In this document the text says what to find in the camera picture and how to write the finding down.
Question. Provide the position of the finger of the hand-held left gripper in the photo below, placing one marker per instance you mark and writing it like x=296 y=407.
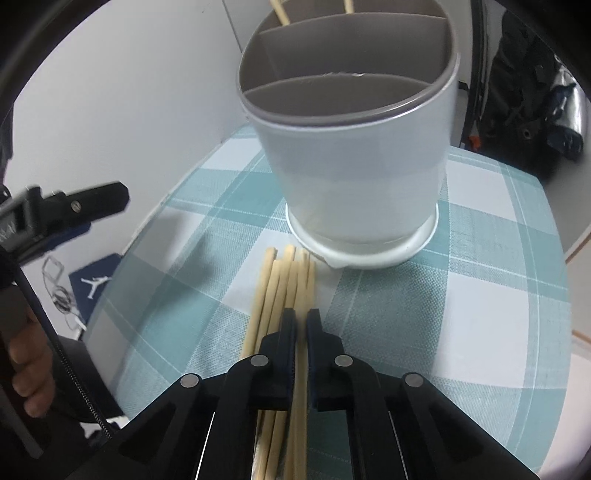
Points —
x=99 y=198
x=51 y=240

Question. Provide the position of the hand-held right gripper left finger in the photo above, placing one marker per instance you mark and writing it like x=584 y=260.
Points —
x=288 y=334

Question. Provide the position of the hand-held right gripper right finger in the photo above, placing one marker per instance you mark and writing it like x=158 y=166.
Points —
x=314 y=334

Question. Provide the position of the wooden chopstick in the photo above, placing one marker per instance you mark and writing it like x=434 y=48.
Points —
x=310 y=286
x=348 y=5
x=279 y=11
x=261 y=295
x=301 y=286
x=270 y=300
x=285 y=277

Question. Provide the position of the white grey utensil holder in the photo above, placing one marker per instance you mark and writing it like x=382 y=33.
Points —
x=360 y=161

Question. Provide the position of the person's left hand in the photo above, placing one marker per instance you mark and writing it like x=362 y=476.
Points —
x=30 y=364

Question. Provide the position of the navy shoebox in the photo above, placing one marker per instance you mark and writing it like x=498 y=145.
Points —
x=92 y=284

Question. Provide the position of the teal checked tablecloth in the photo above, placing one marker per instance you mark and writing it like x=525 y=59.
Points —
x=461 y=230

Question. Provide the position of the black backpack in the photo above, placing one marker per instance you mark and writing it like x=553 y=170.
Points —
x=517 y=92

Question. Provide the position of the silver foil bag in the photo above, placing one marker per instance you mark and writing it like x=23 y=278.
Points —
x=570 y=92

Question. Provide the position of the black metal frame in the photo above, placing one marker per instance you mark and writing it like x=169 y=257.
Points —
x=475 y=69

